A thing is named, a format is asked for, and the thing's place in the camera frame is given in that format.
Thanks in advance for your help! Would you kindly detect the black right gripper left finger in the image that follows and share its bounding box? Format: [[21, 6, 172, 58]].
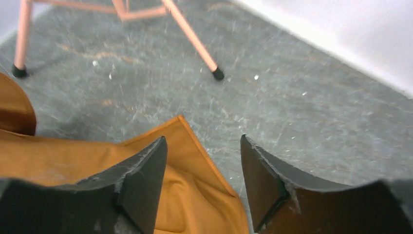
[[0, 136, 168, 234]]

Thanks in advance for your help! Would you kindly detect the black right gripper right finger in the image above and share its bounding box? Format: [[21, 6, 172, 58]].
[[240, 135, 413, 234]]

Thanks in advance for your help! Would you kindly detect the orange cloth napkin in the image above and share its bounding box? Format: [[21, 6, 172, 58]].
[[0, 74, 249, 234]]

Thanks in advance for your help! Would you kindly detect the pink music stand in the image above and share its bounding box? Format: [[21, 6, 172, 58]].
[[12, 0, 225, 81]]

